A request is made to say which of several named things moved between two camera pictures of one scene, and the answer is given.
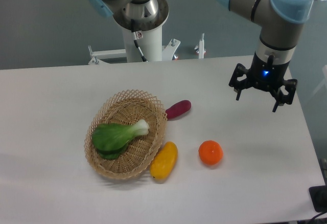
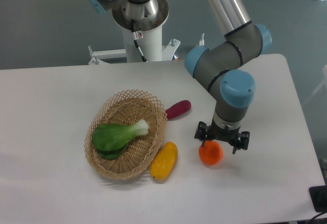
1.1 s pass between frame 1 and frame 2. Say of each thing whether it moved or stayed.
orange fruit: stayed
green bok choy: stayed
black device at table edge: stayed
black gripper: moved
